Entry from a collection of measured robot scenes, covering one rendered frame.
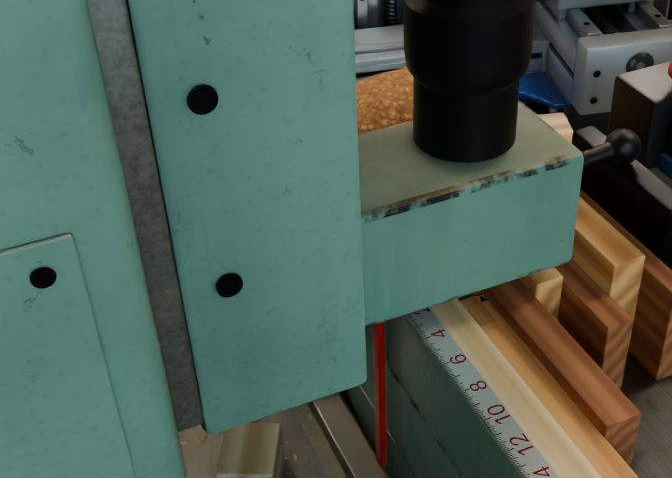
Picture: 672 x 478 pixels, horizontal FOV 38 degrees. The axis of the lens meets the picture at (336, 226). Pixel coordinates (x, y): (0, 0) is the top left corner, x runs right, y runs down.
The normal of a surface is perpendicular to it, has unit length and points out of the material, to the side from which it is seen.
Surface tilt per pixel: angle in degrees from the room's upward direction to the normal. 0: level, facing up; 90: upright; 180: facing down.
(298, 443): 0
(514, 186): 90
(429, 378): 90
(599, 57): 90
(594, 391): 0
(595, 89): 90
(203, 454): 0
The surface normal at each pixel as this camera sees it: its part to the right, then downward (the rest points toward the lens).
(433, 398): -0.92, 0.26
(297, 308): 0.39, 0.54
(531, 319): -0.04, -0.80
